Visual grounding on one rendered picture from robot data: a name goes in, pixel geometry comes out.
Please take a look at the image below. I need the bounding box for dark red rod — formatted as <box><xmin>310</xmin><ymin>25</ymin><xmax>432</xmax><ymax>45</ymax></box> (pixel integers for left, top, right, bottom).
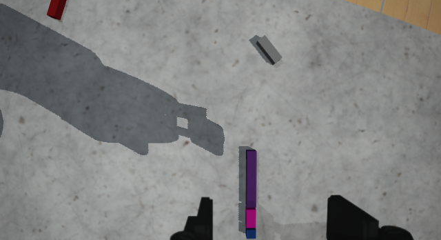
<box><xmin>47</xmin><ymin>0</ymin><xmax>67</xmax><ymax>20</ymax></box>

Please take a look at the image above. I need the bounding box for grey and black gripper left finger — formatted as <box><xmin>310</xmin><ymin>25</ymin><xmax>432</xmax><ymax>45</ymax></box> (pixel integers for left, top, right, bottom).
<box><xmin>170</xmin><ymin>197</ymin><xmax>213</xmax><ymax>240</ymax></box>

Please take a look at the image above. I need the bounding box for grey rectangular block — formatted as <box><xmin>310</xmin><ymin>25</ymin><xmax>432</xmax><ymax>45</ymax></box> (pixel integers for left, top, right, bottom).
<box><xmin>256</xmin><ymin>35</ymin><xmax>282</xmax><ymax>65</ymax></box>

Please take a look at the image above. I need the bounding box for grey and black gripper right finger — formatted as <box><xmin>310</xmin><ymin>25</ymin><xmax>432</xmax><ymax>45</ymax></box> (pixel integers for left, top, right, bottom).
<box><xmin>327</xmin><ymin>195</ymin><xmax>414</xmax><ymax>240</ymax></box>

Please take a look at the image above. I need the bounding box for purple rod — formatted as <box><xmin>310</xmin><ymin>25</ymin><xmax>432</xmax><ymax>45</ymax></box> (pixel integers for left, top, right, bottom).
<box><xmin>246</xmin><ymin>150</ymin><xmax>256</xmax><ymax>208</ymax></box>

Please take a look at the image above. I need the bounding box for magenta block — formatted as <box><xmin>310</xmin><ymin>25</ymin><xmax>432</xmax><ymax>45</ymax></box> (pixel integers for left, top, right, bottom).
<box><xmin>245</xmin><ymin>206</ymin><xmax>256</xmax><ymax>228</ymax></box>

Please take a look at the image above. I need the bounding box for small blue cube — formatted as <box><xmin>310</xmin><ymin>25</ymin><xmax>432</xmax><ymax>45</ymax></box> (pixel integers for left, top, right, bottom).
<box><xmin>245</xmin><ymin>226</ymin><xmax>256</xmax><ymax>239</ymax></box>

